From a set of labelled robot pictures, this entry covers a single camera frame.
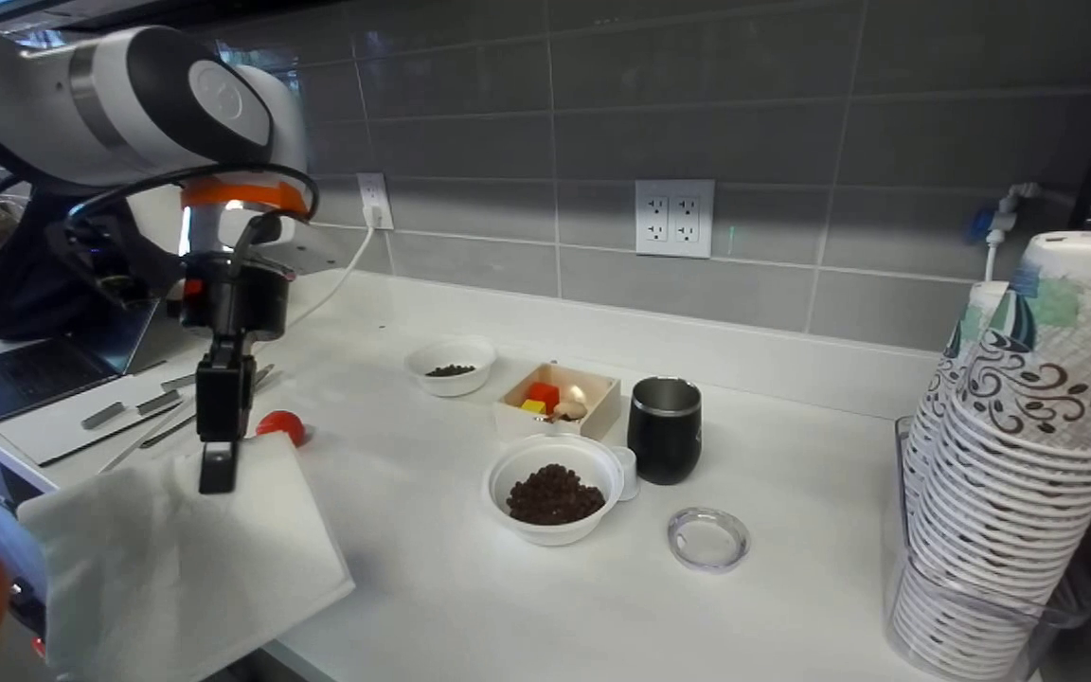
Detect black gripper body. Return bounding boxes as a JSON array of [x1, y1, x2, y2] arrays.
[[178, 255, 293, 343]]

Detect white paper napkin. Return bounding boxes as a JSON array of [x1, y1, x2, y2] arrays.
[[19, 435, 356, 682]]

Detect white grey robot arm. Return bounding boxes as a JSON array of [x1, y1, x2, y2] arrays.
[[0, 27, 317, 497]]

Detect red ball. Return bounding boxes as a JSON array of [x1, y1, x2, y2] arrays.
[[258, 409, 308, 446]]

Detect black bag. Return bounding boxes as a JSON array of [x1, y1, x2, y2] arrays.
[[0, 194, 178, 343]]

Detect small white bowl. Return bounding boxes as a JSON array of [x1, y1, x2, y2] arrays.
[[406, 336, 498, 397]]

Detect white bowl with dark beans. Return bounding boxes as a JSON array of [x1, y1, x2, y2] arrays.
[[480, 435, 638, 550]]

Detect wooden box with toy food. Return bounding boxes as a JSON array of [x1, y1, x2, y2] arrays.
[[494, 363, 626, 439]]

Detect black metal cup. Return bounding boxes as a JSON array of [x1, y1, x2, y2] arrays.
[[626, 378, 700, 485]]

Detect clear glass coaster dish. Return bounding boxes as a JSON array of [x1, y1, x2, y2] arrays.
[[666, 508, 751, 571]]

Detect clear plastic cup holder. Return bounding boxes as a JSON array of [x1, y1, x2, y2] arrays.
[[883, 417, 1091, 682]]

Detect blue white spray bottle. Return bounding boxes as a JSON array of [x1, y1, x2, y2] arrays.
[[965, 183, 1038, 279]]

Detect stack of patterned paper cups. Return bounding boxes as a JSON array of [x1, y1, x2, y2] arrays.
[[888, 228, 1091, 682]]

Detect white cable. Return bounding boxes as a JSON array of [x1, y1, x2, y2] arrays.
[[284, 187, 394, 335]]

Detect white wall power outlet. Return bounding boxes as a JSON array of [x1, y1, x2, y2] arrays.
[[634, 178, 715, 257]]

